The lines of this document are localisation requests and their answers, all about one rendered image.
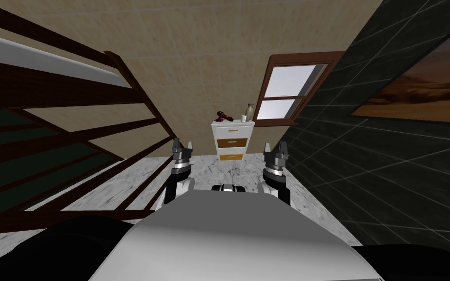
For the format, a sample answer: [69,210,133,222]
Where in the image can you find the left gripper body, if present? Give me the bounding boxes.
[171,150,193,169]

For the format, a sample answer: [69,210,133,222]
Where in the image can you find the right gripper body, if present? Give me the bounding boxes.
[263,154,290,170]

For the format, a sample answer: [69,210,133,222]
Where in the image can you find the white drawer cabinet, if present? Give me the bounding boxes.
[210,102,257,162]

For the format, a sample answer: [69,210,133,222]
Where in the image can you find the brown framed window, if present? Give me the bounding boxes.
[253,50,347,128]

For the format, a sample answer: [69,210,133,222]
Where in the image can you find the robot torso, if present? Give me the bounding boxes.
[87,183,385,281]

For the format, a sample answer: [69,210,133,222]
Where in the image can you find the dark wooden bunk bed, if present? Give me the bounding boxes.
[0,0,177,237]

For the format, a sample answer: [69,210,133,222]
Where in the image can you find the sunset landscape wall picture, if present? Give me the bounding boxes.
[350,17,450,125]

